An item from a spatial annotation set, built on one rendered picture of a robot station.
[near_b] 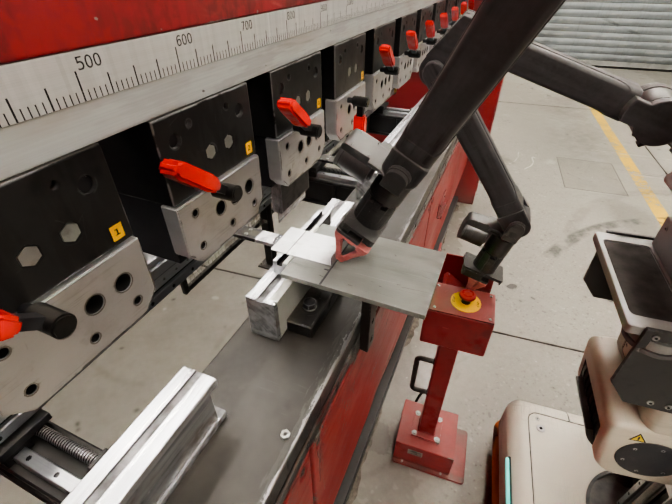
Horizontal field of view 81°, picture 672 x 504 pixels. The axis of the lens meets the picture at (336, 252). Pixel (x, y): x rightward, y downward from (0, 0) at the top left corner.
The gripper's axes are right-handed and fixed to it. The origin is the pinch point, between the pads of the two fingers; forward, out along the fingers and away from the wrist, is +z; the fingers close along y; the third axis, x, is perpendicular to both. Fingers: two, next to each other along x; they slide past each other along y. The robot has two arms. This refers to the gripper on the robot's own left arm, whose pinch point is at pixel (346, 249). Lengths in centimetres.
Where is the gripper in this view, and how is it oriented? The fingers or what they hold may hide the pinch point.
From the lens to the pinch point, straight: 74.0
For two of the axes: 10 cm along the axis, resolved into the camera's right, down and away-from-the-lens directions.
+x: 8.1, 5.8, -0.2
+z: -4.1, 6.0, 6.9
